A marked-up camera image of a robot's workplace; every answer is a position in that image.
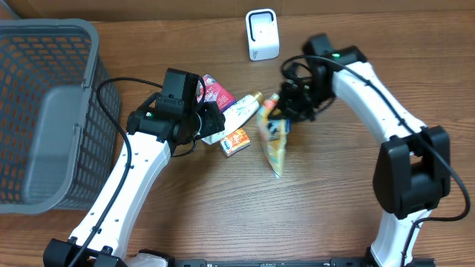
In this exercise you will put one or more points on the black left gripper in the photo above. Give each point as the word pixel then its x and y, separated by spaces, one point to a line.
pixel 214 120

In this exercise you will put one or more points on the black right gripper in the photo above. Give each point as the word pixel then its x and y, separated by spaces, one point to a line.
pixel 288 108

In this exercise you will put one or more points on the dark grey plastic basket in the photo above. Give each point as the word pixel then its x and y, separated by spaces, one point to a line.
pixel 57 135

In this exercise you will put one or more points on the small orange white box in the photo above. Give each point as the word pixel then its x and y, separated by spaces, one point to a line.
pixel 234 142

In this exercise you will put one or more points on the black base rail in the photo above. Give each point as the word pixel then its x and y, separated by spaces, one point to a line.
pixel 333 262

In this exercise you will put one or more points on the white barcode scanner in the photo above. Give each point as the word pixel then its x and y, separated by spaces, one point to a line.
pixel 262 34

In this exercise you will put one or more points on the yellow snack bag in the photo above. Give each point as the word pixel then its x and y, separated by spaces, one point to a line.
pixel 273 134

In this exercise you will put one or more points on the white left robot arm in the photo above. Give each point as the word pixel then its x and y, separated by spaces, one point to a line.
pixel 175 115

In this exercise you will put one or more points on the white green tube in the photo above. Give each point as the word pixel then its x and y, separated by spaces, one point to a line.
pixel 237 115

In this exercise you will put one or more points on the purple red tissue pack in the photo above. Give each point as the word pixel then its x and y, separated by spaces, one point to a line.
pixel 212 91

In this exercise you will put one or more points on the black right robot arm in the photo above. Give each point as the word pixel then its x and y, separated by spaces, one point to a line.
pixel 411 174

